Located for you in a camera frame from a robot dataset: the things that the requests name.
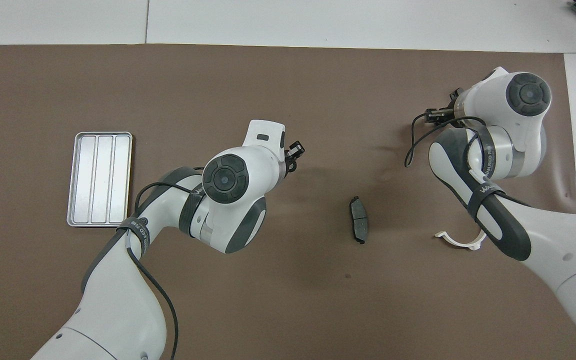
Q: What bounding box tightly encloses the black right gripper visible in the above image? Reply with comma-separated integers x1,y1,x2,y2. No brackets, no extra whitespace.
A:
425,107,456,126

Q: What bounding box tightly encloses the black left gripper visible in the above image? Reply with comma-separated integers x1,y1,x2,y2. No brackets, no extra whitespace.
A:
281,141,307,176

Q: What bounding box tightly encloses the silver metal tray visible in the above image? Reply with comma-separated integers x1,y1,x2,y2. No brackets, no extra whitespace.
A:
67,131,133,228

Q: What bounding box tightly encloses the long grey brake pad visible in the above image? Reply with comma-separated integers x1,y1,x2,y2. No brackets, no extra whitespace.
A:
349,195,370,245

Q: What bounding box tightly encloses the brown paper table mat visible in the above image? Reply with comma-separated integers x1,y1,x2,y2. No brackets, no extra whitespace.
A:
0,44,576,360

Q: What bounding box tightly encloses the white plastic half-ring clamp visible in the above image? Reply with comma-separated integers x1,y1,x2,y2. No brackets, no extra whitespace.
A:
434,227,484,251

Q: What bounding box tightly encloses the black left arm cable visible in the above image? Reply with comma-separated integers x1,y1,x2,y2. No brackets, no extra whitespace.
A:
125,167,206,360

